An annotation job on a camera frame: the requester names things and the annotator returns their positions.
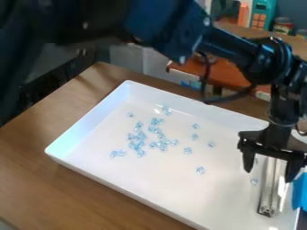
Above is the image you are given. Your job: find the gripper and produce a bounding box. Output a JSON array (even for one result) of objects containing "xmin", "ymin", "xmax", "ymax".
[{"xmin": 237, "ymin": 121, "xmax": 307, "ymax": 183}]

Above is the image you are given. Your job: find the pile of blue bits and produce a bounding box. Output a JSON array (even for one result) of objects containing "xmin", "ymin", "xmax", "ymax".
[{"xmin": 109, "ymin": 105, "xmax": 260, "ymax": 186}]

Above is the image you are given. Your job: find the silver metal bar tool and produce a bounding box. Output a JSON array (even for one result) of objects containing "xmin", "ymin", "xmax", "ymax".
[{"xmin": 255, "ymin": 153, "xmax": 293, "ymax": 218}]

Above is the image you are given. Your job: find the blue cloth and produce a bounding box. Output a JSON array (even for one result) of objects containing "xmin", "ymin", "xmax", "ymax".
[{"xmin": 290, "ymin": 172, "xmax": 307, "ymax": 211}]

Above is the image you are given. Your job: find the white tray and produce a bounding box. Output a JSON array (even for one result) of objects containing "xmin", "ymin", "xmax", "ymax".
[{"xmin": 44, "ymin": 79, "xmax": 303, "ymax": 230}]

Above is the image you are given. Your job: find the orange table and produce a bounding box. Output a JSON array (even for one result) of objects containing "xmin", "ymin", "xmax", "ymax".
[{"xmin": 165, "ymin": 55, "xmax": 274, "ymax": 100}]

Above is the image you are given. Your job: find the toy microwave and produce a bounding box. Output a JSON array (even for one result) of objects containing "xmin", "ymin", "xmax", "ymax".
[{"xmin": 236, "ymin": 0, "xmax": 277, "ymax": 31}]

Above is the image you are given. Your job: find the white cabinet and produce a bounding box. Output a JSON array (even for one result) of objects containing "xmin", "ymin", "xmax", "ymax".
[{"xmin": 109, "ymin": 42, "xmax": 202, "ymax": 84}]

